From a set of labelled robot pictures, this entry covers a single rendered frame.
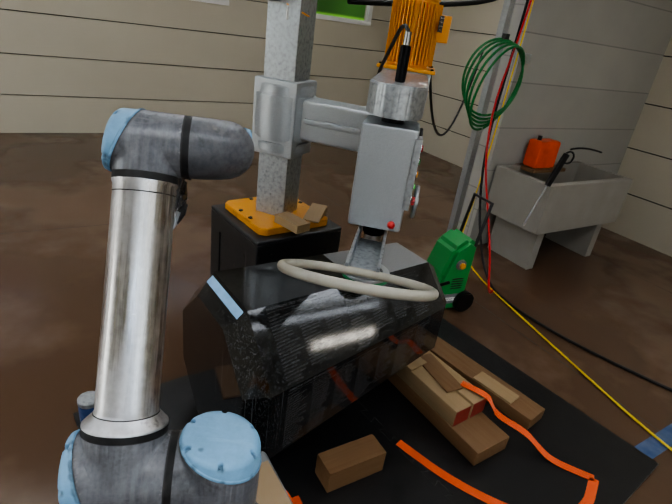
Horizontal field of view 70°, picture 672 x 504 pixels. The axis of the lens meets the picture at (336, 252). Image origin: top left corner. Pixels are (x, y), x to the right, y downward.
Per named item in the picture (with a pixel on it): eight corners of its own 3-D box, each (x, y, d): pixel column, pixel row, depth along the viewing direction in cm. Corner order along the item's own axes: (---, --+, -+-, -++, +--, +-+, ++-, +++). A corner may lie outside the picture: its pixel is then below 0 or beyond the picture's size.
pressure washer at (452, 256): (445, 288, 399) (471, 189, 361) (471, 311, 370) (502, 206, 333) (409, 292, 385) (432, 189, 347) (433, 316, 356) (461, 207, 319)
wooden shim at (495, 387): (472, 379, 282) (473, 377, 281) (481, 373, 288) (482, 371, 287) (509, 404, 266) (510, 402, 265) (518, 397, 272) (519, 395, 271)
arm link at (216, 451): (256, 536, 89) (265, 465, 83) (160, 540, 86) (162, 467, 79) (256, 470, 103) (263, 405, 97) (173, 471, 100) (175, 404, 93)
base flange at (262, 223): (222, 206, 300) (222, 199, 298) (288, 198, 329) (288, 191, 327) (261, 237, 267) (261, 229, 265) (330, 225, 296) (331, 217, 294)
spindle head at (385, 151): (357, 202, 231) (371, 108, 212) (402, 210, 229) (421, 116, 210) (345, 229, 199) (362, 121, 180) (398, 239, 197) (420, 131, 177)
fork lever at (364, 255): (357, 212, 230) (359, 202, 228) (397, 219, 229) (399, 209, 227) (333, 272, 168) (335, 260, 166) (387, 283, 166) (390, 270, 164)
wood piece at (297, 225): (274, 222, 279) (274, 214, 277) (287, 219, 286) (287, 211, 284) (296, 234, 267) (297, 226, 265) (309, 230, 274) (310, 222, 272)
